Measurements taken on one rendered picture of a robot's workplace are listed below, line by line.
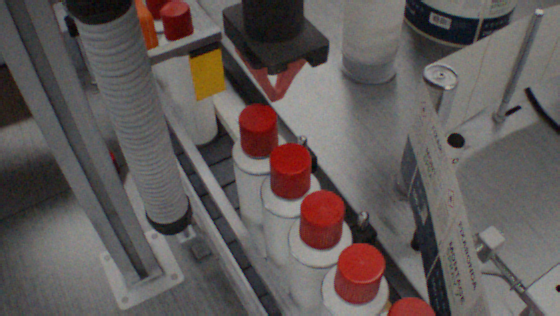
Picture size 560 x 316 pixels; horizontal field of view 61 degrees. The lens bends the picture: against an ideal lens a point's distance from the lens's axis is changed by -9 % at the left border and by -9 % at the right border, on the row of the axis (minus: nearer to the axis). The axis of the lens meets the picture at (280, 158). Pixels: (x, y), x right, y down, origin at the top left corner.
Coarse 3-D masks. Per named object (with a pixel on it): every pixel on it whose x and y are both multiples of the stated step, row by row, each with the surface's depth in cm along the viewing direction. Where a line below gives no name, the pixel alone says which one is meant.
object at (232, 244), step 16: (224, 128) 70; (176, 144) 69; (224, 144) 69; (208, 160) 67; (224, 160) 67; (192, 176) 65; (224, 176) 65; (224, 192) 64; (208, 208) 62; (240, 208) 62; (224, 224) 61; (224, 240) 64; (240, 256) 58; (256, 288) 55; (272, 304) 54
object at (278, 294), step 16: (160, 96) 63; (176, 128) 60; (192, 144) 58; (192, 160) 56; (208, 176) 55; (208, 192) 55; (224, 208) 52; (240, 224) 51; (240, 240) 50; (256, 256) 49; (256, 272) 49; (272, 272) 48; (272, 288) 47; (288, 304) 46
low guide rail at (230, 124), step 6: (216, 96) 69; (216, 102) 69; (216, 108) 68; (222, 108) 68; (216, 114) 70; (222, 114) 67; (228, 114) 67; (222, 120) 68; (228, 120) 67; (234, 120) 66; (228, 126) 66; (234, 126) 66; (228, 132) 68; (234, 132) 65; (234, 138) 66
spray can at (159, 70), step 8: (152, 0) 56; (160, 0) 57; (168, 0) 57; (152, 8) 57; (160, 8) 57; (160, 16) 58; (160, 24) 59; (160, 32) 59; (160, 64) 63; (160, 72) 64; (160, 80) 65; (168, 88) 66; (168, 96) 67
